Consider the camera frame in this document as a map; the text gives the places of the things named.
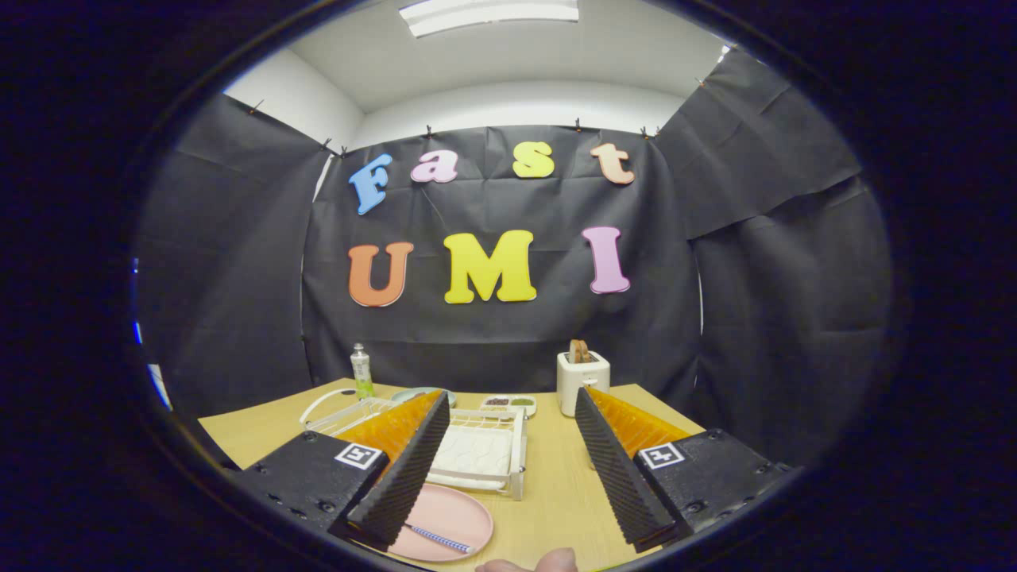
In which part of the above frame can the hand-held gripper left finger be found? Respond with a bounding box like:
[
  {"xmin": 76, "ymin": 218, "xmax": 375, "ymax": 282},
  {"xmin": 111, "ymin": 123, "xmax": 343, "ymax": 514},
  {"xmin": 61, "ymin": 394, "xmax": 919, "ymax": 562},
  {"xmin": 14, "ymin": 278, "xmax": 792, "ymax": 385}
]
[{"xmin": 237, "ymin": 389, "xmax": 454, "ymax": 553}]

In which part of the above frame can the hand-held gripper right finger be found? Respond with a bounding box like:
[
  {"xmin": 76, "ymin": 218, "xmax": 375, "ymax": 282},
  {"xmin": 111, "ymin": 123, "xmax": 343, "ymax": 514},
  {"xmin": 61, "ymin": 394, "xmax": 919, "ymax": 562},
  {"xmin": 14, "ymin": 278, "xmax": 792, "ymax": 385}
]
[{"xmin": 574, "ymin": 388, "xmax": 795, "ymax": 555}]

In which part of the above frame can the pink plate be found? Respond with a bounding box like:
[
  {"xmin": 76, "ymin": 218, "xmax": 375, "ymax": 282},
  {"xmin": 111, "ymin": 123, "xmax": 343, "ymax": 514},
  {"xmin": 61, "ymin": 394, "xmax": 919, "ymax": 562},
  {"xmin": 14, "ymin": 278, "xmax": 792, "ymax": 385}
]
[{"xmin": 385, "ymin": 483, "xmax": 494, "ymax": 563}]

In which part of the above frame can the blue checked handle spoon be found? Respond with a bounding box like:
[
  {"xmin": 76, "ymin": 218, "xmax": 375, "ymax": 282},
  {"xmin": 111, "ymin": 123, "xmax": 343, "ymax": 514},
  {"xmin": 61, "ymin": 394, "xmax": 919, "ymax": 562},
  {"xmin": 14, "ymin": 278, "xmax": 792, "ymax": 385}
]
[{"xmin": 404, "ymin": 522, "xmax": 474, "ymax": 555}]

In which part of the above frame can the white wire dish rack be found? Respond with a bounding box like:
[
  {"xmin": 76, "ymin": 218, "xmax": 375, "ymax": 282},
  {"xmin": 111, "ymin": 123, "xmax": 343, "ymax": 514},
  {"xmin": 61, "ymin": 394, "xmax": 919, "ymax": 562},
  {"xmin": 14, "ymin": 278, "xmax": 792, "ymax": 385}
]
[{"xmin": 300, "ymin": 388, "xmax": 528, "ymax": 501}]

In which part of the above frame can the pale green plate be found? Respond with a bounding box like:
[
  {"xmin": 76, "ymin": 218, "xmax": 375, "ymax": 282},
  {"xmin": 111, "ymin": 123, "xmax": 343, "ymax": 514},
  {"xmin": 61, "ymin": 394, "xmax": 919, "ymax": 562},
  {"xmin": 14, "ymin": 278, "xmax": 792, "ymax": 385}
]
[{"xmin": 391, "ymin": 387, "xmax": 458, "ymax": 408}]

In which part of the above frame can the white divided dish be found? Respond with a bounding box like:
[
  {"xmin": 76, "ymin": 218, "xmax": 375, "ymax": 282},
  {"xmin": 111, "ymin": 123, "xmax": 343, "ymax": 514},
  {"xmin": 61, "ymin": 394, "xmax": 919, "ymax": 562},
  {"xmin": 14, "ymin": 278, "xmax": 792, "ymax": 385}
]
[{"xmin": 479, "ymin": 395, "xmax": 537, "ymax": 419}]

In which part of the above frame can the white toaster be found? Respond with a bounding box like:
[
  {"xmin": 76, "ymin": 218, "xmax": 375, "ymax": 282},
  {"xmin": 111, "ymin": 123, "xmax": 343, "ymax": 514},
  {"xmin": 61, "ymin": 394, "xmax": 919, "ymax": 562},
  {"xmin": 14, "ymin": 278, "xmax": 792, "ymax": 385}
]
[{"xmin": 556, "ymin": 351, "xmax": 611, "ymax": 418}]

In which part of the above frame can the clear bottle with green liquid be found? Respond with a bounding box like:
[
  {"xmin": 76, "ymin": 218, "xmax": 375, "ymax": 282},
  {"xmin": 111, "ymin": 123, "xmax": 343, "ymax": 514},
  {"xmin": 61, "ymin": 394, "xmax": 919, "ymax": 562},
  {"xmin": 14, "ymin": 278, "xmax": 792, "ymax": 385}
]
[{"xmin": 350, "ymin": 343, "xmax": 375, "ymax": 399}]

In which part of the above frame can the ceiling light panel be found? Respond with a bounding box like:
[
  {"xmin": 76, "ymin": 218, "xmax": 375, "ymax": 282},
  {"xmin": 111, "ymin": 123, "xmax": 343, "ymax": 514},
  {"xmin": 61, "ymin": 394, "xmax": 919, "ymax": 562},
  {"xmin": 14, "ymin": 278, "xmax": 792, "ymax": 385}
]
[{"xmin": 397, "ymin": 0, "xmax": 581, "ymax": 39}]

